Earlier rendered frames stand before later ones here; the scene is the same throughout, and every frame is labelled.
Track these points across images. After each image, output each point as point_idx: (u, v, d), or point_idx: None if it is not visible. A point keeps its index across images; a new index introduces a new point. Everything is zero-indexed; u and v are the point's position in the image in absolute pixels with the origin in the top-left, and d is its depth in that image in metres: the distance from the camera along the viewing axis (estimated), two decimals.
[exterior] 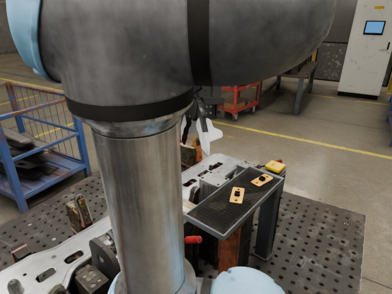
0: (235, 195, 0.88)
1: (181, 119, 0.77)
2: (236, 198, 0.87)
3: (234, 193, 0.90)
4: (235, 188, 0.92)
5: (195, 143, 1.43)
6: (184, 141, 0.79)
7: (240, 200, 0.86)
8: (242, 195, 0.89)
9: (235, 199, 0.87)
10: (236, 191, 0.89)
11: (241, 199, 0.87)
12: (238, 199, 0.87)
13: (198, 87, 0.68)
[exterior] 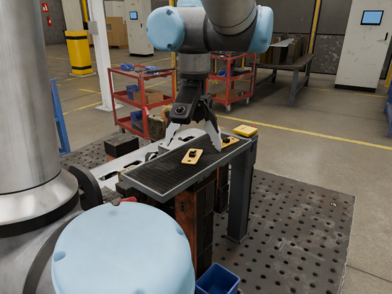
0: (190, 156, 0.73)
1: (167, 122, 0.71)
2: (190, 158, 0.73)
3: (189, 154, 0.75)
4: (192, 150, 0.77)
5: (164, 114, 1.28)
6: (170, 143, 0.75)
7: (194, 161, 0.71)
8: (198, 156, 0.74)
9: (189, 159, 0.72)
10: (191, 151, 0.74)
11: (195, 160, 0.72)
12: (193, 160, 0.72)
13: (201, 88, 0.66)
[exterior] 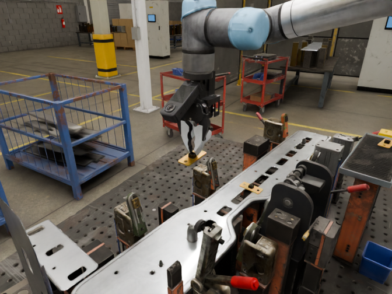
0: (189, 157, 0.74)
1: (178, 128, 0.73)
2: (188, 159, 0.73)
3: (190, 154, 0.75)
4: None
5: (284, 119, 1.49)
6: (191, 149, 0.74)
7: (189, 163, 0.71)
8: (198, 157, 0.73)
9: (186, 160, 0.72)
10: (192, 152, 0.74)
11: (192, 161, 0.72)
12: (189, 161, 0.72)
13: (201, 90, 0.65)
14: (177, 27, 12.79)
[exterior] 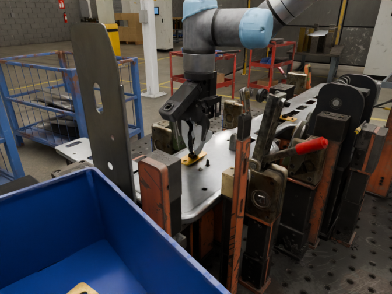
0: (189, 157, 0.74)
1: (179, 128, 0.73)
2: (187, 159, 0.73)
3: (191, 154, 0.75)
4: None
5: (308, 69, 1.47)
6: (191, 149, 0.74)
7: (188, 163, 0.71)
8: (198, 158, 0.73)
9: (185, 160, 0.73)
10: (192, 152, 0.74)
11: (191, 161, 0.72)
12: (189, 161, 0.72)
13: (200, 90, 0.65)
14: (180, 21, 12.77)
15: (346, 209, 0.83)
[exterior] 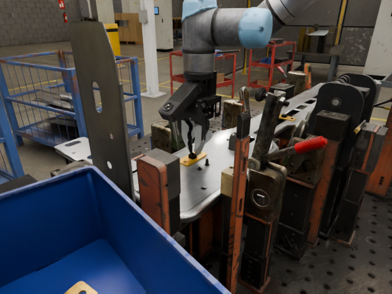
0: (189, 157, 0.74)
1: (179, 128, 0.73)
2: (188, 160, 0.73)
3: (191, 155, 0.75)
4: None
5: (308, 68, 1.47)
6: (191, 149, 0.74)
7: (188, 163, 0.71)
8: (198, 158, 0.73)
9: (185, 160, 0.73)
10: (192, 153, 0.74)
11: (191, 162, 0.72)
12: (189, 161, 0.72)
13: (200, 90, 0.65)
14: (180, 21, 12.77)
15: (345, 209, 0.83)
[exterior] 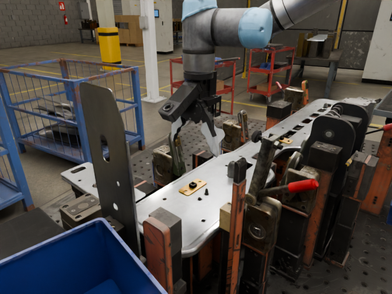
0: (189, 186, 0.78)
1: None
2: (188, 189, 0.77)
3: (191, 184, 0.79)
4: (197, 180, 0.81)
5: (305, 86, 1.51)
6: (175, 139, 0.77)
7: (189, 193, 0.75)
8: (198, 188, 0.77)
9: (186, 189, 0.77)
10: (192, 182, 0.78)
11: (192, 191, 0.76)
12: (189, 191, 0.76)
13: (200, 90, 0.65)
14: (180, 23, 12.81)
15: (339, 233, 0.86)
